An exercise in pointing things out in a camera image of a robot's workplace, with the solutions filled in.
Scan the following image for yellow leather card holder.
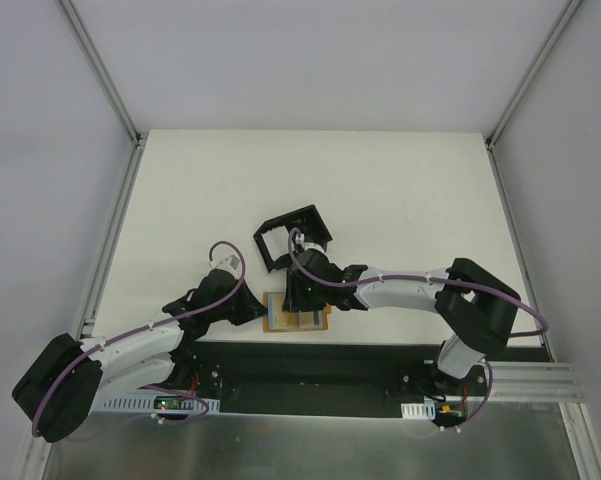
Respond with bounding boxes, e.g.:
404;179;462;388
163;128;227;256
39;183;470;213
263;292;331;333

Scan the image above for black plastic card box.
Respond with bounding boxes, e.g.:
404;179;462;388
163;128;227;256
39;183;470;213
253;204;333;273

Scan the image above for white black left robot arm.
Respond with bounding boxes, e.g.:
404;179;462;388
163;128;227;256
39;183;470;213
12;269;267;443

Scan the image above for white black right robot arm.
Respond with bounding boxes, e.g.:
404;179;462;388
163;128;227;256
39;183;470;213
283;249;520;396

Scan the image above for white cards in box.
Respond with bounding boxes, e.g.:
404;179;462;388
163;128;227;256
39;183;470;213
261;226;289;262

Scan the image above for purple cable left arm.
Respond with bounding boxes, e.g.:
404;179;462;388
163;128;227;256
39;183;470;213
32;240;246;444

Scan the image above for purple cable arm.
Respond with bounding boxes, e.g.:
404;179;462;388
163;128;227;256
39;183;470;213
32;240;246;444
287;228;550;436

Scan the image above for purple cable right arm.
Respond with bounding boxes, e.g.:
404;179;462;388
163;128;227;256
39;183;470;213
287;228;550;436

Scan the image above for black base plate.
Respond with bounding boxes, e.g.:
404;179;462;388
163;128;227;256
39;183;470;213
74;337;499;419

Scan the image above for white cable duct left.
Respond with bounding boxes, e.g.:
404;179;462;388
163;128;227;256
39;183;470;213
94;391;220;416

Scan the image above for white cable duct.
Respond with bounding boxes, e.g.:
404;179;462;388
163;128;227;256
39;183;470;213
94;391;220;416
400;399;436;421

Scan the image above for aluminium frame rail left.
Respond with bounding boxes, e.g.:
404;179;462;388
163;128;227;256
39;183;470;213
54;0;149;351

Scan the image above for aluminium frame rail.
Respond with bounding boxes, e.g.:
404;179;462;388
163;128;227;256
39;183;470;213
54;0;149;351
487;1;593;350

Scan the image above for white cable duct right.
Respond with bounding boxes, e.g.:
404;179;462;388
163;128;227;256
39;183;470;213
400;399;436;421

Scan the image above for aluminium front cross rail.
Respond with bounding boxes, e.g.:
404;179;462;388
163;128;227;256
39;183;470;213
49;349;586;406

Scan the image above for aluminium frame rail right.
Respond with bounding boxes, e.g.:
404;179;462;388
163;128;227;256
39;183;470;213
487;1;593;350

